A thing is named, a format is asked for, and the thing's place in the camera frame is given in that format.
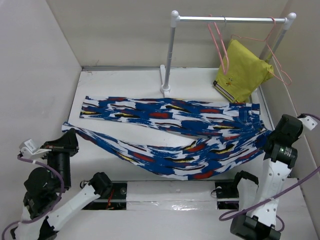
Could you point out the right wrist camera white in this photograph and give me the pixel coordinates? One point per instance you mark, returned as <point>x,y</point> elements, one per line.
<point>307,121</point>

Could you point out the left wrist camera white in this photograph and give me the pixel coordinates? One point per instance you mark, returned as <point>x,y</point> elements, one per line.
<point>31,151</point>

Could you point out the pink wire hanger left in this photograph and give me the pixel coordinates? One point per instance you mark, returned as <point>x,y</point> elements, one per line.
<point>221,48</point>

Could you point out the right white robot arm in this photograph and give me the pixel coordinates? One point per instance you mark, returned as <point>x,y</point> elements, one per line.
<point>258,195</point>

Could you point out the pink wire hanger right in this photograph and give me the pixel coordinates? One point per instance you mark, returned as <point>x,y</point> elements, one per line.
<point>284,77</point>

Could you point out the blue white red patterned trousers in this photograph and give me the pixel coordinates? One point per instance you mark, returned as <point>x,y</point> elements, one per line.
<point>225,135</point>

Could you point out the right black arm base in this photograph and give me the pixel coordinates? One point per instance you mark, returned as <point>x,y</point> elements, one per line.
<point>226,195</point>

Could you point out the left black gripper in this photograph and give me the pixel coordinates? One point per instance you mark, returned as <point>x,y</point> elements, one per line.
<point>67,142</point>

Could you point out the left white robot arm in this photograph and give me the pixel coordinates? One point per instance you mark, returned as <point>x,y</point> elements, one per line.
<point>46,185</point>

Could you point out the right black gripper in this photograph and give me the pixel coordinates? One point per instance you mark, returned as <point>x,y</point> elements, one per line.
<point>297,135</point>

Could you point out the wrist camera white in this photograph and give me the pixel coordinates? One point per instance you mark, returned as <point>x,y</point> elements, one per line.
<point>307,121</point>
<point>31,151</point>

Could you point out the white metal clothes rack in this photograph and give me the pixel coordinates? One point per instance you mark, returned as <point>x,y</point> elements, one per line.
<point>175,18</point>

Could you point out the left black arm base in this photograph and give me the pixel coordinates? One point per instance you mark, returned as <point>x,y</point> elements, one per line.
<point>116,200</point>

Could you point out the pink wire hanger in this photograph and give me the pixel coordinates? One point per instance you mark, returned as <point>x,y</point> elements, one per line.
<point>221,48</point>
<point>284,77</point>

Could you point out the yellow folded garment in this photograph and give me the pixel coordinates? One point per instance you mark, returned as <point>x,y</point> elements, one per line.
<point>246,72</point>

